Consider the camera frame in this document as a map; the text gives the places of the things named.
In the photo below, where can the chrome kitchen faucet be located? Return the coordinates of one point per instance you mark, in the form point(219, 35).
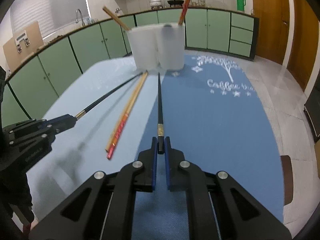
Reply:
point(79, 9)

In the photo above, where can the brown wooden board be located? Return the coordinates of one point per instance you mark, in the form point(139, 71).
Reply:
point(33, 33)

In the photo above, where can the white window blind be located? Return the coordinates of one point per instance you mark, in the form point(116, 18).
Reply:
point(50, 5)

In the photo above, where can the person's left forearm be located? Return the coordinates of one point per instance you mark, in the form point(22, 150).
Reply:
point(15, 200)

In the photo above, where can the black glass-front cabinet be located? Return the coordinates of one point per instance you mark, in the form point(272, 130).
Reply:
point(313, 110)

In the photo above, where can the red-ended wooden chopstick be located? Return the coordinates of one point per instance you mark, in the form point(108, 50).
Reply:
point(186, 5)
point(113, 148)

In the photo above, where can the tan wooden chopstick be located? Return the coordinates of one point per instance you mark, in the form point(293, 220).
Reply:
point(111, 140)
point(115, 18)

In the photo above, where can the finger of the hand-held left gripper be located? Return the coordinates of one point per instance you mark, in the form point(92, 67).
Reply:
point(60, 119)
point(60, 129)

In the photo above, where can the row of glass jars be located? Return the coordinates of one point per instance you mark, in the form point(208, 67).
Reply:
point(197, 3)

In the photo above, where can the brown wooden door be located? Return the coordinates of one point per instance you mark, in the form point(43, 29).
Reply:
point(270, 17)
point(305, 42)

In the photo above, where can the small plastic bottles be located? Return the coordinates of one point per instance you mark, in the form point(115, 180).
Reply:
point(91, 21)

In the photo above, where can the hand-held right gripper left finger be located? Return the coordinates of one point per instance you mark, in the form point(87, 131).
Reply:
point(154, 160)

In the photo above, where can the blue tree-print tablecloth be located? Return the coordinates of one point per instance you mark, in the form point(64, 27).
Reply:
point(212, 130)

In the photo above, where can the white two-compartment utensil holder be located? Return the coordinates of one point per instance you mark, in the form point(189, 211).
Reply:
point(145, 47)

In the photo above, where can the black chopstick with gold band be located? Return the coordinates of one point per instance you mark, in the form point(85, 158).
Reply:
point(107, 96)
point(160, 110)

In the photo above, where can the green base cabinets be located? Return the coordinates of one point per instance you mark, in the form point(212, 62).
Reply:
point(220, 30)

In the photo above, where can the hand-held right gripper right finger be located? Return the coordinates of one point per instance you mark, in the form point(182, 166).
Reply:
point(167, 160)

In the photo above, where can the small metal tap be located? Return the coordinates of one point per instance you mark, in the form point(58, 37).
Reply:
point(117, 11)

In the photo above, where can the green thermos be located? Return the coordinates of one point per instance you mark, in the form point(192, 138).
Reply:
point(240, 3)

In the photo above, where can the black wok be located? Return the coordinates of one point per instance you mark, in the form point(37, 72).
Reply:
point(175, 2)

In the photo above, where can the white device with clips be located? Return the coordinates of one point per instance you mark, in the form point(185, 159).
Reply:
point(21, 36)

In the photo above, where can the brown wooden chair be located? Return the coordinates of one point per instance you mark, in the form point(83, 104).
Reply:
point(287, 180)

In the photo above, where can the green cabinet drawer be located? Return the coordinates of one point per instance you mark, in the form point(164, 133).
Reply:
point(240, 34)
point(242, 21)
point(239, 48)

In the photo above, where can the silver cooking pot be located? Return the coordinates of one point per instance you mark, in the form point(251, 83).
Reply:
point(155, 2)

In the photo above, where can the black plastic spoon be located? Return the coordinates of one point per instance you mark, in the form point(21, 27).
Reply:
point(166, 30)

